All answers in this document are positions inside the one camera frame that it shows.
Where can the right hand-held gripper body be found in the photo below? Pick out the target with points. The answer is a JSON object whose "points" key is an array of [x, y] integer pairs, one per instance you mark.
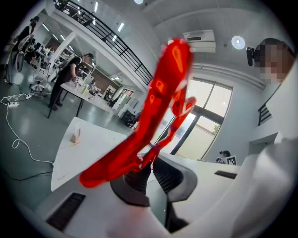
{"points": [[231, 160]]}

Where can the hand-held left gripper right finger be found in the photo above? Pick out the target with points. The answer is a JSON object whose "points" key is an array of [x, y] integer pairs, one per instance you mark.
{"points": [[209, 186]]}

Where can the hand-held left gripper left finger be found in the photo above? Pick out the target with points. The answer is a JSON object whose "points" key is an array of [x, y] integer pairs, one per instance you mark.
{"points": [[97, 200]]}

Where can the red straw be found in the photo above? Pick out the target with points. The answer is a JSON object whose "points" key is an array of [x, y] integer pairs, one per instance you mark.
{"points": [[163, 81]]}

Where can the person's white shirt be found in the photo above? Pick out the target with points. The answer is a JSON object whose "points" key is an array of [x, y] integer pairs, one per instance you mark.
{"points": [[279, 162]]}

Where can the black stair railing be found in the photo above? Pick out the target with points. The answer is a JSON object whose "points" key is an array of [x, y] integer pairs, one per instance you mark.
{"points": [[264, 114]]}

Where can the large glass window front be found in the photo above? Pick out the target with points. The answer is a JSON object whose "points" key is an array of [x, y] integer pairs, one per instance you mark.
{"points": [[209, 100]]}

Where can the wooden menu card holder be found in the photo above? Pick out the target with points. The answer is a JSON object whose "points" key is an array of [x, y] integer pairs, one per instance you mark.
{"points": [[75, 137]]}

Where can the person's head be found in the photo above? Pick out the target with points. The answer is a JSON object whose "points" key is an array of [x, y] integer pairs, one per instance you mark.
{"points": [[272, 62]]}

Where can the white table black legs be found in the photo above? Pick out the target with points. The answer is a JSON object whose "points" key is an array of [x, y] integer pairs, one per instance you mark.
{"points": [[76, 91]]}

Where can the green bottle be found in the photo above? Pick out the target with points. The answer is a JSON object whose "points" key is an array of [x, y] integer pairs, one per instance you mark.
{"points": [[85, 89]]}

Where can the round ceiling light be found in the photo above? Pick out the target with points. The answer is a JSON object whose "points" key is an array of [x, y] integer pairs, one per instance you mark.
{"points": [[138, 1], [238, 42]]}

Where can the white ceiling air conditioner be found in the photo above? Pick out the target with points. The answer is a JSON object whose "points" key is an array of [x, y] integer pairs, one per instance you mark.
{"points": [[200, 40]]}

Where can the white plug adapter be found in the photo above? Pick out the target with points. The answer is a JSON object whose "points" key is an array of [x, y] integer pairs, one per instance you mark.
{"points": [[28, 96]]}

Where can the white display shelf rack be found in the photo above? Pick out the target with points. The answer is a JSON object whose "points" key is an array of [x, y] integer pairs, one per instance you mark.
{"points": [[87, 73]]}

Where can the white office chair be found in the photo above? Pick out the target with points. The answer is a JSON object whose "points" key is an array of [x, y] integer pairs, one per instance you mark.
{"points": [[40, 76]]}

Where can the grey mesh office chair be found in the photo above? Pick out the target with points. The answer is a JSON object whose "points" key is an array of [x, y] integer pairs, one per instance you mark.
{"points": [[16, 65]]}

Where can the black balcony railing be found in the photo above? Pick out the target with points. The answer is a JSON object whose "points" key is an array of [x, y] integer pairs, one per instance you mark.
{"points": [[111, 37]]}

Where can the black head camera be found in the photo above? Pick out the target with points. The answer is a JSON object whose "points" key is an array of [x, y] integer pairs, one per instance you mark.
{"points": [[250, 56]]}

